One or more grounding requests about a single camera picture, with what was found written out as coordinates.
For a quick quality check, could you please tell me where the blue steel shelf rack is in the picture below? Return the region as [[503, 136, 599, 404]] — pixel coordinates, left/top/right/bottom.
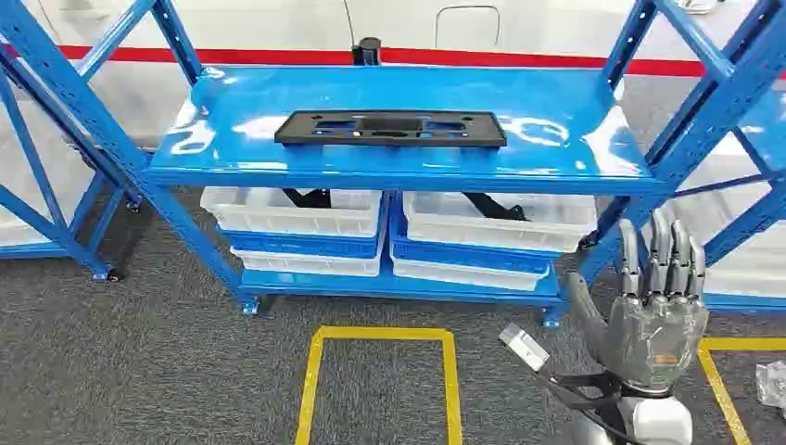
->
[[0, 67, 146, 285], [0, 0, 786, 330], [669, 92, 786, 314]]

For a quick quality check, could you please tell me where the white plastic bin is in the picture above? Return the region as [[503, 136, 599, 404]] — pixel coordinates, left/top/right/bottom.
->
[[401, 190, 599, 254], [199, 185, 385, 239], [390, 245, 551, 292], [230, 227, 389, 278]]

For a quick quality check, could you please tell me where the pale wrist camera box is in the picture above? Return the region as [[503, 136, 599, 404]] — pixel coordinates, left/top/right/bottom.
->
[[498, 324, 551, 373]]

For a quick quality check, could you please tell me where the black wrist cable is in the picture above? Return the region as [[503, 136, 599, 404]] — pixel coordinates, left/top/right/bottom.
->
[[537, 367, 646, 445]]

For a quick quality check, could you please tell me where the blue plastic bin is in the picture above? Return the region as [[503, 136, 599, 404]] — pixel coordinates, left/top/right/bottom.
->
[[214, 196, 391, 261], [389, 196, 554, 275]]

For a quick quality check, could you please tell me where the clear plastic bag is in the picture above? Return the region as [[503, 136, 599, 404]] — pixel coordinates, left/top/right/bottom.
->
[[754, 361, 786, 410]]

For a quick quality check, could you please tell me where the black round post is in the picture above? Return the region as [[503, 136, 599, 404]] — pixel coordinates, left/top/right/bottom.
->
[[350, 36, 383, 67]]

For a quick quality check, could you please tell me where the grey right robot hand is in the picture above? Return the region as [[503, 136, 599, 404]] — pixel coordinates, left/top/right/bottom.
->
[[564, 211, 710, 394]]

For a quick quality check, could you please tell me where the black plastic plate with holes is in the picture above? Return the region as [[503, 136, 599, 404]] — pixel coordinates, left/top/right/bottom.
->
[[273, 109, 509, 148]]

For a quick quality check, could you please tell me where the black plastic part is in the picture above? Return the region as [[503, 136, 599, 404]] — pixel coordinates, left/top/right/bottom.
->
[[462, 192, 529, 223], [281, 187, 333, 210]]

